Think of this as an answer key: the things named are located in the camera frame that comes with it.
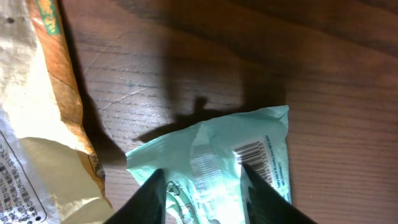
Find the cream snack bag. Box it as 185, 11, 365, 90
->
1, 0, 114, 224

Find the mint green wipes pack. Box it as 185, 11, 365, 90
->
126, 105, 291, 223

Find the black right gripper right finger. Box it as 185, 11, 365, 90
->
241, 164, 316, 224

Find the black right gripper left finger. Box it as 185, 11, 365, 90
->
104, 169, 166, 224

